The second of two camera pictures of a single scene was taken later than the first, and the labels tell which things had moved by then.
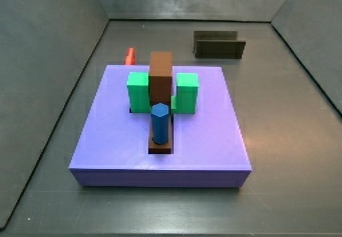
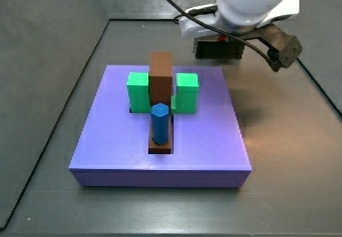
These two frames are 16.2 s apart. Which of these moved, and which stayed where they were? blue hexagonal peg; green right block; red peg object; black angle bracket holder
Moved: red peg object
Stayed: blue hexagonal peg; black angle bracket holder; green right block
